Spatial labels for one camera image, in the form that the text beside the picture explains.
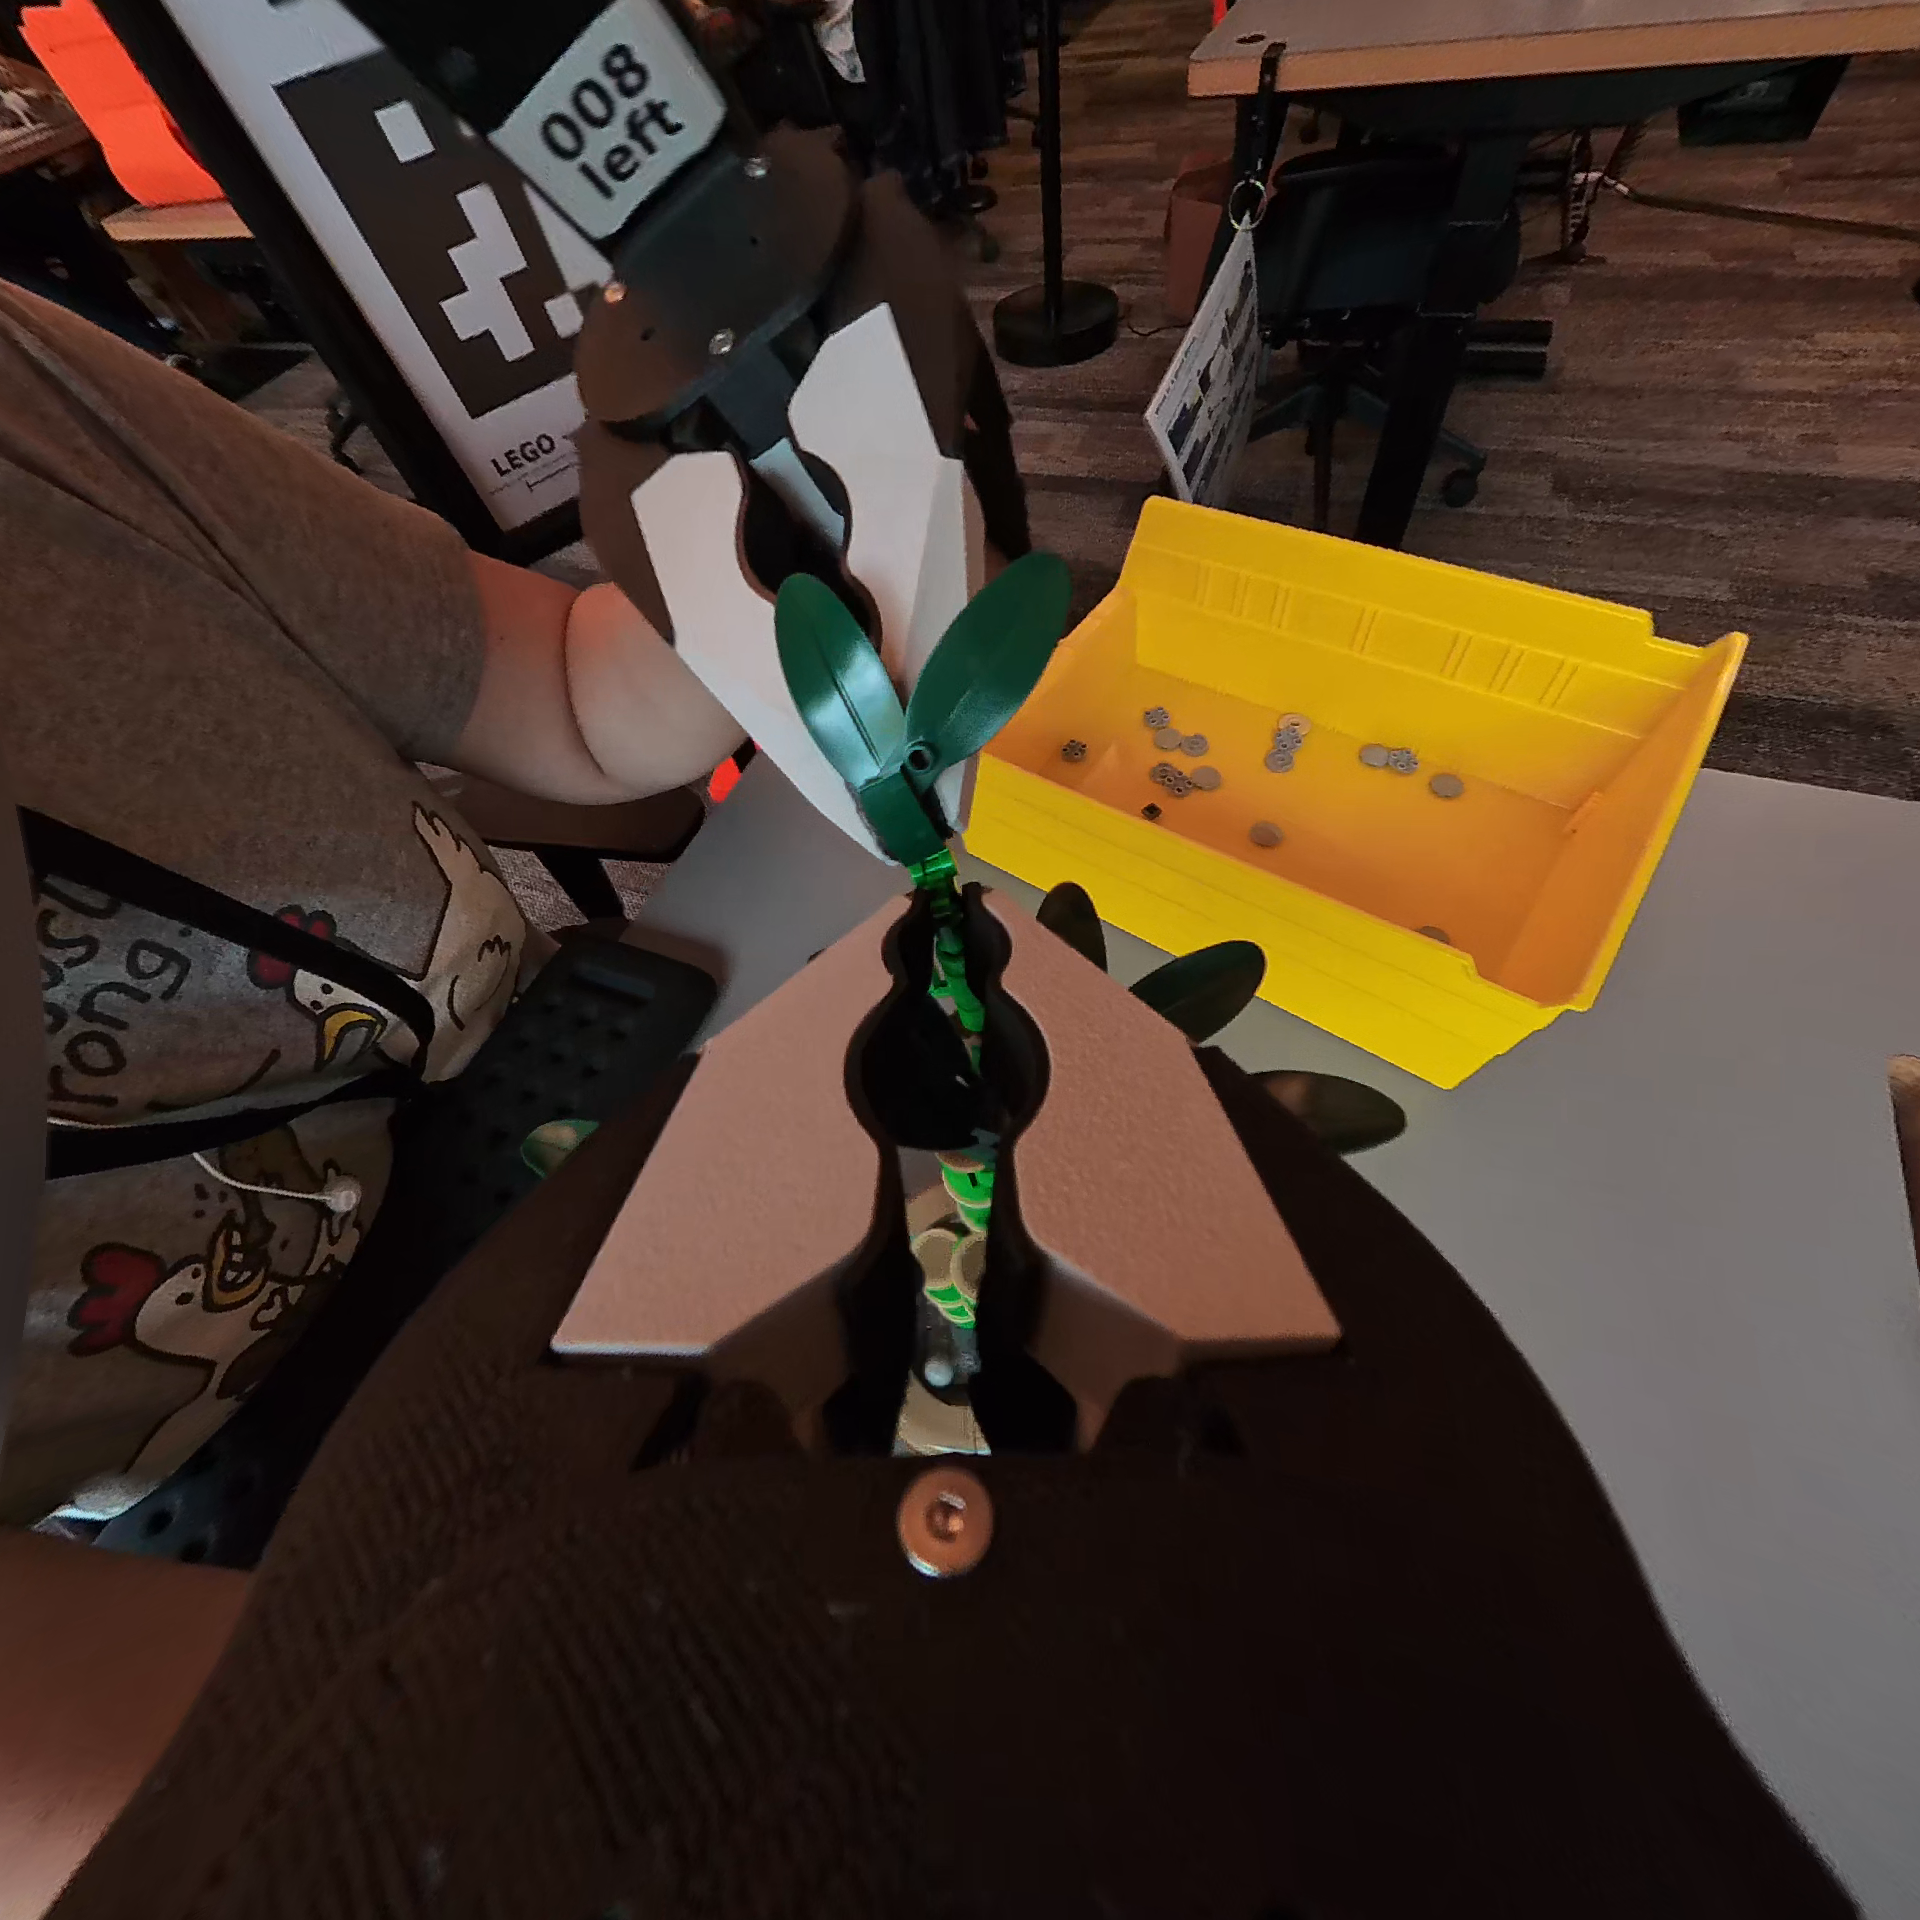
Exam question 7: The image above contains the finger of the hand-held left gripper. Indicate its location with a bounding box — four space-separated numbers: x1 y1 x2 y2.
783 300 985 819
631 448 910 869

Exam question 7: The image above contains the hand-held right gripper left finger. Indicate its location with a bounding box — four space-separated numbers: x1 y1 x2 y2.
550 892 921 1455

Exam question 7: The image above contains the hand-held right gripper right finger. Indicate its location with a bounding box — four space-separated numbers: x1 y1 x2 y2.
967 884 1344 1455

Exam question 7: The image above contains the green lego leaf sprig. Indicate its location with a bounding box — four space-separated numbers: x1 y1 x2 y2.
773 552 1077 890

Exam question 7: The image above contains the green lego bamboo plant model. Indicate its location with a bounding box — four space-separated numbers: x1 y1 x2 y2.
517 849 1413 1456

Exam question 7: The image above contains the person's right forearm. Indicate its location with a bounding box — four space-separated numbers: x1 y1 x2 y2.
0 1529 265 1920

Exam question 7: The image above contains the person's left forearm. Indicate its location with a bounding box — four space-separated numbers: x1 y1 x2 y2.
410 540 751 807

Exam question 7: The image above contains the black stanchion pole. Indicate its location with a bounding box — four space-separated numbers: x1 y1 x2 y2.
992 0 1124 370

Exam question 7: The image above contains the black perforated pad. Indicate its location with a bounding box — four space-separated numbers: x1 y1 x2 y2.
88 921 722 1571

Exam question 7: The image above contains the black framed marker sign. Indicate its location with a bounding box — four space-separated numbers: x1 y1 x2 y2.
158 0 632 568

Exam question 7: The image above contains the white hanging card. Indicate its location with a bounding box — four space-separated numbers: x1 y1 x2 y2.
1143 224 1265 511

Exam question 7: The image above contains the yellow plastic parts bin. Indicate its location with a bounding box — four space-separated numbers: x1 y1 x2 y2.
960 497 1751 1096

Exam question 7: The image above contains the group of grey round pieces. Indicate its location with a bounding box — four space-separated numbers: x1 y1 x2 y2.
1055 705 1470 951

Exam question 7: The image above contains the black office chair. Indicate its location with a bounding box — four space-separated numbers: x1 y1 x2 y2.
1253 143 1556 513

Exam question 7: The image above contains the person's printed shirt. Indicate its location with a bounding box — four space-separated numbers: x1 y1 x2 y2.
0 276 530 1536

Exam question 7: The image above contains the orange safety vest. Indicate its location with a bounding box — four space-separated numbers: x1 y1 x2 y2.
22 0 226 205

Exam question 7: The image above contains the grey office desk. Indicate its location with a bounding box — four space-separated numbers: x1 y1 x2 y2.
1189 0 1920 552

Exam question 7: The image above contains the white cord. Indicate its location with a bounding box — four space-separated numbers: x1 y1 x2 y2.
194 1147 365 1219

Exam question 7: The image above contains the black shoulder strap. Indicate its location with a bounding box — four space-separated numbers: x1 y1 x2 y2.
22 809 438 1181

